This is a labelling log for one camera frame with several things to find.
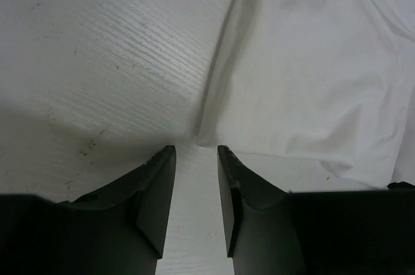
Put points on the white tank top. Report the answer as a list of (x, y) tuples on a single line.
[(323, 80)]

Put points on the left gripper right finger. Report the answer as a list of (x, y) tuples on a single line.
[(270, 231)]

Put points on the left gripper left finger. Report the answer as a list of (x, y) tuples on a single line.
[(119, 228)]

